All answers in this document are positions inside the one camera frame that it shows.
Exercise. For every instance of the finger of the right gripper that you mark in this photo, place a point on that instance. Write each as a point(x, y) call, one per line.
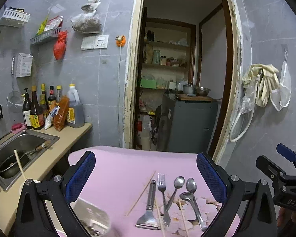
point(286, 152)
point(270, 169)

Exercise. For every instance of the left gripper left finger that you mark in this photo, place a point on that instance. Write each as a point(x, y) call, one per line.
point(33, 217)

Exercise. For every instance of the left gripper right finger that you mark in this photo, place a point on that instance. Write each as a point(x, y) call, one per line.
point(259, 218)

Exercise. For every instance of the wooden chopstick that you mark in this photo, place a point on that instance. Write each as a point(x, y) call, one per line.
point(140, 195)
point(183, 217)
point(18, 159)
point(160, 219)

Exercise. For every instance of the metal soup ladle spoon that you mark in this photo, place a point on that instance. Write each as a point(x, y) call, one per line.
point(190, 198)

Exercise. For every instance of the metal fork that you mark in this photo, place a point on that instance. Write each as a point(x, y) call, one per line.
point(161, 184)

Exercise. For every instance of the metal peeler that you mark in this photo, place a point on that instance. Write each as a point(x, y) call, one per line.
point(148, 221)

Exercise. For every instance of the white plastic utensil holder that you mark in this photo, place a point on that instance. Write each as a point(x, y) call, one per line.
point(87, 213)

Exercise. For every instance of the person's right hand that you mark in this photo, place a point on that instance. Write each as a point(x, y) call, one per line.
point(286, 222)

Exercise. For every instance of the black frying pan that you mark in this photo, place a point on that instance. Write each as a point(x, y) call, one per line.
point(10, 167)

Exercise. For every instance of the stainless steel sink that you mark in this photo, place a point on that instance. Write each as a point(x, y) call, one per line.
point(25, 140)

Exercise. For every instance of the cream rubber gloves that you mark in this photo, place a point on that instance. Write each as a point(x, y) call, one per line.
point(266, 77)

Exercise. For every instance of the pink sponge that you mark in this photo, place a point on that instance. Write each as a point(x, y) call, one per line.
point(18, 127)

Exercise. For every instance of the grey cabinet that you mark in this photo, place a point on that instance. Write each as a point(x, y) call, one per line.
point(185, 126)

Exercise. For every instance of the orange sauce pouch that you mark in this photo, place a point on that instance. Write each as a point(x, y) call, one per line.
point(61, 113)

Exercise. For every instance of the dark soy sauce bottle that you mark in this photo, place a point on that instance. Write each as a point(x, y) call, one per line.
point(36, 113)

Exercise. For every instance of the metal bowl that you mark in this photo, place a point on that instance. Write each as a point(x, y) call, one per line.
point(202, 91)

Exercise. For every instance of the large dark vinegar jug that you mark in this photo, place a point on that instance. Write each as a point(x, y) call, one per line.
point(75, 115)

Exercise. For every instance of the pink floral table cloth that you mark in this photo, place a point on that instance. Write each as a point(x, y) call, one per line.
point(120, 175)

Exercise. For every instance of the metal strainer ladle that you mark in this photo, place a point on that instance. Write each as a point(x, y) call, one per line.
point(14, 99)

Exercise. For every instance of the green box on shelf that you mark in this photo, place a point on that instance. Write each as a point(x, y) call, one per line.
point(149, 84)

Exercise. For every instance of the white tissue box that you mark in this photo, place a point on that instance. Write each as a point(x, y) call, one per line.
point(24, 65)

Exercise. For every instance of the red plastic bag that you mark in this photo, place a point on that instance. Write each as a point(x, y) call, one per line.
point(60, 45)

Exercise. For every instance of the clear bag of dried goods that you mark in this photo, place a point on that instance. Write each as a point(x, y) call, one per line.
point(88, 21)

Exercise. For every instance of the white wall switch socket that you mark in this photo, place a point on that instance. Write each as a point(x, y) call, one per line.
point(95, 42)

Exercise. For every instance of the grey wall rack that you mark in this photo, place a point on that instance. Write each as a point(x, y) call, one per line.
point(46, 36)

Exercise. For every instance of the orange wall hook plug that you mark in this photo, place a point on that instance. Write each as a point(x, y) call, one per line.
point(120, 40)

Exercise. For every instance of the white wall basket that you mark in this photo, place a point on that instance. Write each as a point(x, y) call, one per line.
point(14, 18)

